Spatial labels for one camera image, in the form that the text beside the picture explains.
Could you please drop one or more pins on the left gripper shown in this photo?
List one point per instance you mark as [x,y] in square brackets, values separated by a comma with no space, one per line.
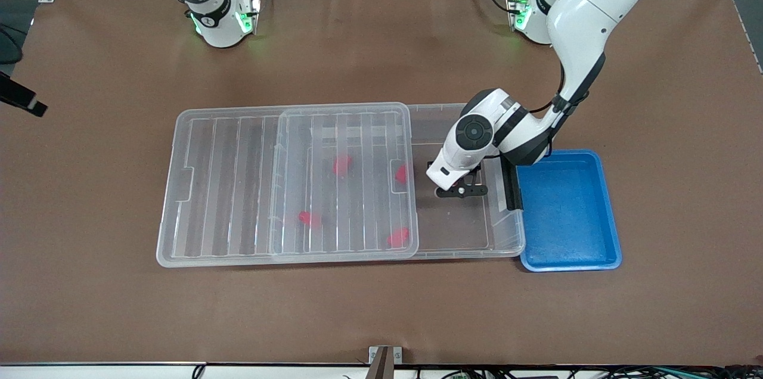
[428,164]

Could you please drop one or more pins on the clear ribbed plastic lid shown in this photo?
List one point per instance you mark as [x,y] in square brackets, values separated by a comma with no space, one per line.
[226,188]

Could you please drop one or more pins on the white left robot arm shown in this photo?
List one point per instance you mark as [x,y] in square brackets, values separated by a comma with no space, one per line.
[584,15]

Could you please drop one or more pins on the clear plastic storage box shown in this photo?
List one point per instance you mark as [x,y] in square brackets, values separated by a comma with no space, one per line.
[453,230]

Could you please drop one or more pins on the red block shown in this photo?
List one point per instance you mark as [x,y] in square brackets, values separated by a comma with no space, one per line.
[398,237]
[402,173]
[341,165]
[309,218]

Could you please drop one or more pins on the blue plastic tray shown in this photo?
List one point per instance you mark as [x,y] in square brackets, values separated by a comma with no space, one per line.
[566,218]

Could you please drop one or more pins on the grey metal table bracket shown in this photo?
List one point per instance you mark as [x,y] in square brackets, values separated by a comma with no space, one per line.
[381,364]

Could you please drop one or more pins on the black bar-shaped mount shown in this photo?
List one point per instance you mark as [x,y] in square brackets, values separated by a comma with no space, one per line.
[21,98]

